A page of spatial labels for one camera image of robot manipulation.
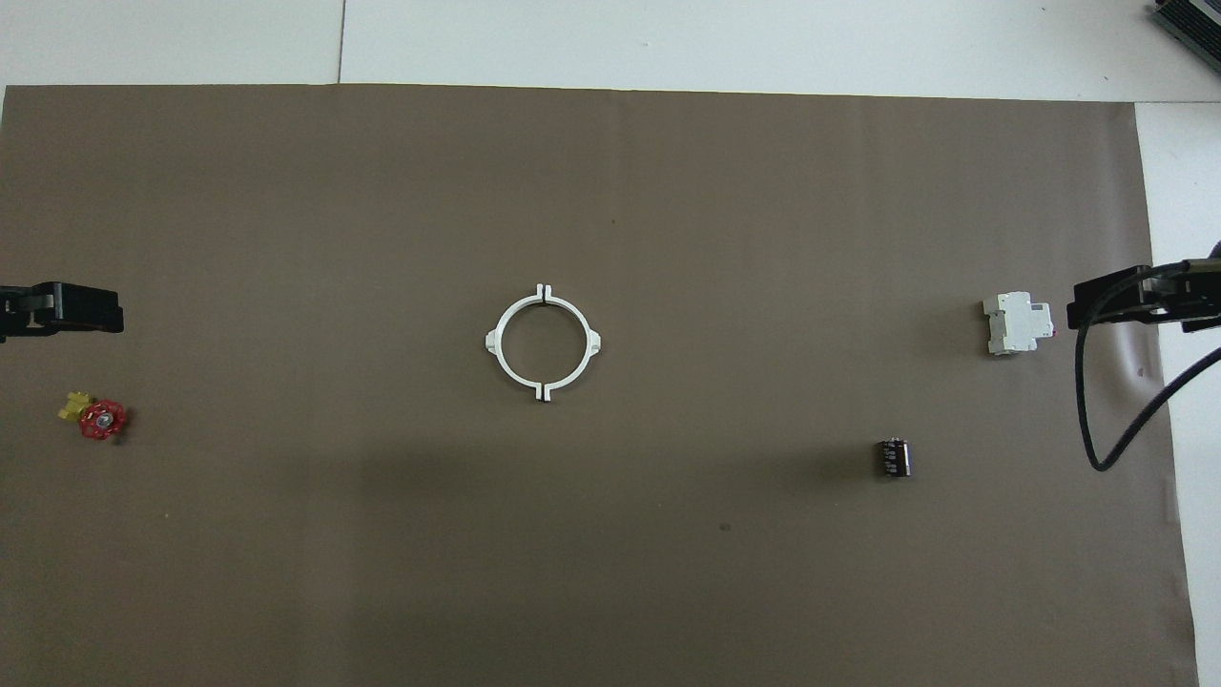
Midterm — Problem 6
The white circuit breaker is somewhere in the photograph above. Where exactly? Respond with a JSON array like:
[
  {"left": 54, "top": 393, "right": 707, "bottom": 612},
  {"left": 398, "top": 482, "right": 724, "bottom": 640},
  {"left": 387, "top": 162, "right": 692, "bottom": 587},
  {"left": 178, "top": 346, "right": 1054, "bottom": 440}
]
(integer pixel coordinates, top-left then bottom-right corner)
[{"left": 983, "top": 291, "right": 1055, "bottom": 357}]

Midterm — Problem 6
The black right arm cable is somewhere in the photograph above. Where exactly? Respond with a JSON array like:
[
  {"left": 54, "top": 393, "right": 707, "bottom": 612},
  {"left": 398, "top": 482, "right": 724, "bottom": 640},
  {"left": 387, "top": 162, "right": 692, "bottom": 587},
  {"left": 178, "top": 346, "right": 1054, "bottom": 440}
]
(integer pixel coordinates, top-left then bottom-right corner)
[{"left": 1075, "top": 267, "right": 1221, "bottom": 472}]

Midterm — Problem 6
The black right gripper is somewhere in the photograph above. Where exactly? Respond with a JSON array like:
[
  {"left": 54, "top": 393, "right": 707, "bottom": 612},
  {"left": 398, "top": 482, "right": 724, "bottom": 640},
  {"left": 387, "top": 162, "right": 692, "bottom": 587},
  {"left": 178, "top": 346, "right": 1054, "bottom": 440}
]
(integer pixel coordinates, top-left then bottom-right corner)
[{"left": 1066, "top": 256, "right": 1221, "bottom": 335}]

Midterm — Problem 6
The brown paper mat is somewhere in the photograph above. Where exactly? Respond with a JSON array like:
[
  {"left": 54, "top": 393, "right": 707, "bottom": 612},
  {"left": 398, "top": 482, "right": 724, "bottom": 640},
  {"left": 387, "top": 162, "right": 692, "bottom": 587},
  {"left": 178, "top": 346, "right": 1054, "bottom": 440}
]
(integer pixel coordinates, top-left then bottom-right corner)
[{"left": 0, "top": 84, "right": 1201, "bottom": 687}]

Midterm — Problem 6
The red and yellow valve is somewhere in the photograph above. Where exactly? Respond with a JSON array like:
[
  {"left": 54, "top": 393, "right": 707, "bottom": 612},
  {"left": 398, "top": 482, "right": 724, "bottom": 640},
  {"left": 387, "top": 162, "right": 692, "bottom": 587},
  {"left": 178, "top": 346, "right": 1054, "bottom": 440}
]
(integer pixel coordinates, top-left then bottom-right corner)
[{"left": 57, "top": 389, "right": 130, "bottom": 442}]

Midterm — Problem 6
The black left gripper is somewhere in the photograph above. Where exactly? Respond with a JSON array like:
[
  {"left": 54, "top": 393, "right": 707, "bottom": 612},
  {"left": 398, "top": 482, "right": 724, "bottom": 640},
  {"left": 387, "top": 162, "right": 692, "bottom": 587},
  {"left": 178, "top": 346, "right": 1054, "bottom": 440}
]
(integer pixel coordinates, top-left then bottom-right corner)
[{"left": 0, "top": 281, "right": 125, "bottom": 343}]

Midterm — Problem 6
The white half-ring pipe clamp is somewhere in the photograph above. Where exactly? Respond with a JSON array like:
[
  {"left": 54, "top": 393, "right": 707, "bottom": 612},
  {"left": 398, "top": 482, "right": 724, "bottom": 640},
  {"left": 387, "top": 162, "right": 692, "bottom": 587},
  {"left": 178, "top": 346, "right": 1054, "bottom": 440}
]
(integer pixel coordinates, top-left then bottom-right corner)
[
  {"left": 485, "top": 283, "right": 547, "bottom": 404},
  {"left": 542, "top": 283, "right": 604, "bottom": 403}
]

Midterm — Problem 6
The grey finned device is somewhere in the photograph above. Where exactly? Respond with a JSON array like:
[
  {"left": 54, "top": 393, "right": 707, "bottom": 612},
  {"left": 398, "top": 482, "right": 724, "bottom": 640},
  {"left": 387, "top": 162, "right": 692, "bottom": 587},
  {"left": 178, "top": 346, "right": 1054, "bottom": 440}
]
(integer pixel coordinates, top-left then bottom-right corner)
[{"left": 1151, "top": 0, "right": 1221, "bottom": 60}]

